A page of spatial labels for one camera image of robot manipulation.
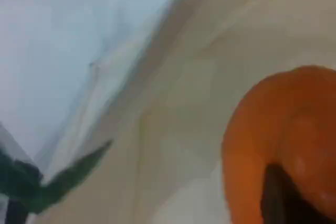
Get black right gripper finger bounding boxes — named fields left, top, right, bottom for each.
left=261, top=163, right=336, bottom=224

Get orange toy fruit with stem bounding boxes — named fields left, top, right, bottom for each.
left=222, top=65, right=336, bottom=224

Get white cloth bag green handles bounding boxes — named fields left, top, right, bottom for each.
left=0, top=0, right=336, bottom=224

